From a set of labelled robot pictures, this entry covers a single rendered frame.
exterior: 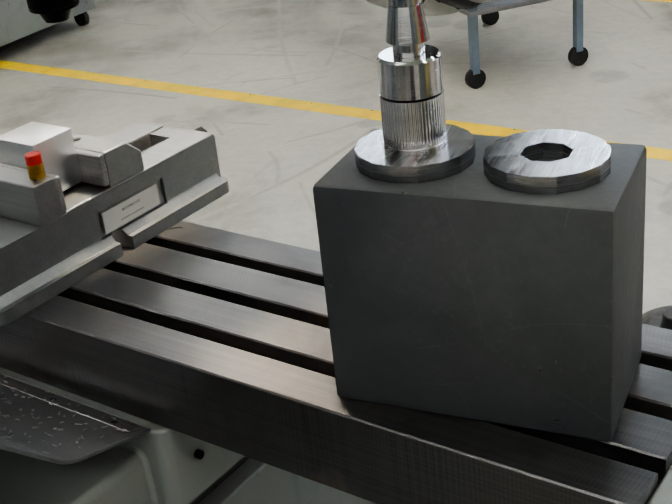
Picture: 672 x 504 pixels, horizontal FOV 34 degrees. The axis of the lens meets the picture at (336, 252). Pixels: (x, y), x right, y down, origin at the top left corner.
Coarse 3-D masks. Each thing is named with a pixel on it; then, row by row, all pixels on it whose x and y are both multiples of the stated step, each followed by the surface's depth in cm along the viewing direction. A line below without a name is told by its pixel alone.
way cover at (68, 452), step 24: (0, 384) 110; (24, 384) 110; (0, 408) 104; (24, 408) 105; (48, 408) 105; (72, 408) 105; (0, 432) 99; (24, 432) 99; (48, 432) 99; (72, 432) 100; (96, 432) 100; (120, 432) 100; (144, 432) 101; (48, 456) 93; (72, 456) 95
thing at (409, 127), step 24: (432, 72) 78; (384, 96) 80; (408, 96) 79; (432, 96) 79; (384, 120) 81; (408, 120) 80; (432, 120) 80; (384, 144) 82; (408, 144) 80; (432, 144) 81
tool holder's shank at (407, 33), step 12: (396, 0) 77; (408, 0) 77; (420, 0) 77; (396, 12) 77; (408, 12) 77; (420, 12) 78; (396, 24) 78; (408, 24) 77; (420, 24) 78; (396, 36) 78; (408, 36) 78; (420, 36) 78; (396, 48) 79; (408, 48) 78; (420, 48) 79
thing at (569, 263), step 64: (448, 128) 85; (320, 192) 81; (384, 192) 79; (448, 192) 77; (512, 192) 76; (576, 192) 75; (640, 192) 81; (384, 256) 81; (448, 256) 79; (512, 256) 77; (576, 256) 75; (640, 256) 84; (384, 320) 84; (448, 320) 81; (512, 320) 79; (576, 320) 77; (640, 320) 87; (384, 384) 87; (448, 384) 84; (512, 384) 82; (576, 384) 79
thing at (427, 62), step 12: (432, 48) 80; (384, 60) 79; (396, 60) 78; (408, 60) 78; (420, 60) 78; (432, 60) 78; (384, 72) 79; (396, 72) 78; (408, 72) 78; (420, 72) 78
